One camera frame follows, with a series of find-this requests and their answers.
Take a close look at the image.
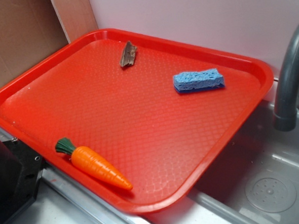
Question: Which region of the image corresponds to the brown wood bark piece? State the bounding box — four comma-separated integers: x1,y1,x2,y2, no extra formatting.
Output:
120,41,137,67

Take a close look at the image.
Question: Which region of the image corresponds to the red plastic serving tray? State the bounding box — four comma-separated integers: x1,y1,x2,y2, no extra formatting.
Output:
0,29,274,214

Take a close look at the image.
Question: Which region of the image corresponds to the orange plastic toy carrot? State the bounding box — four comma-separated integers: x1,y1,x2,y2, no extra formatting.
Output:
55,137,133,191

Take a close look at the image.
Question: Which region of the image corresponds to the brown cardboard panel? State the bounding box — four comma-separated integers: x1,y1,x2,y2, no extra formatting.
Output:
0,0,98,88

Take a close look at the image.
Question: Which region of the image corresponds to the grey curved faucet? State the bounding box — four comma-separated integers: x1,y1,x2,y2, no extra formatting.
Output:
273,25,299,132

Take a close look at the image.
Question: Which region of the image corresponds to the grey plastic sink basin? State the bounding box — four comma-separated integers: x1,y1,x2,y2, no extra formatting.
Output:
147,102,299,224

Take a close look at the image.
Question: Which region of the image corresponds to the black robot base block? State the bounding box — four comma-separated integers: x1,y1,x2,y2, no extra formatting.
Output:
0,139,43,224

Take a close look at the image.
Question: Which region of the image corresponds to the blue sponge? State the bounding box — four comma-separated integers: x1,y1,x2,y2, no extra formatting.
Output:
173,68,225,94

